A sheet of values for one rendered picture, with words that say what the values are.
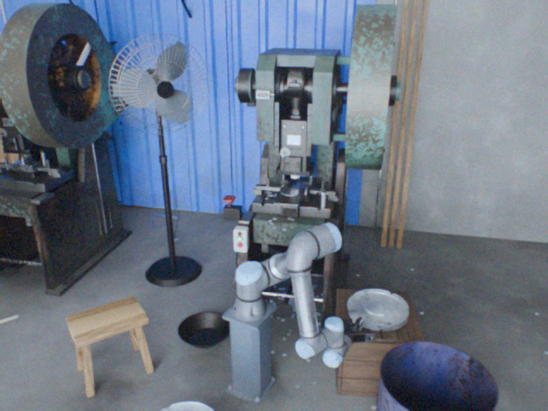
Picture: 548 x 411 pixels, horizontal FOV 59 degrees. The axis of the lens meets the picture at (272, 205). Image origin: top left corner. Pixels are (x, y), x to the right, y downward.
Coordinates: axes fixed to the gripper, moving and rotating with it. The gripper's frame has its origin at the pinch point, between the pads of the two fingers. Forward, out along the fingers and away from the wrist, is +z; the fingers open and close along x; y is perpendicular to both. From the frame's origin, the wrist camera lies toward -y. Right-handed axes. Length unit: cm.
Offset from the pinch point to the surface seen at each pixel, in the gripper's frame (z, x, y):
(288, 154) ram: 41, -60, 62
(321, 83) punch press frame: 41, -99, 45
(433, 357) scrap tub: -10.8, 0.4, -33.7
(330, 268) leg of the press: 32.4, -3.0, 30.1
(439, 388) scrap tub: -10.1, 14.9, -38.1
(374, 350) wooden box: -3.0, 12.6, -7.4
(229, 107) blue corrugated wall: 136, -62, 164
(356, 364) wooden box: -5.6, 21.3, -0.5
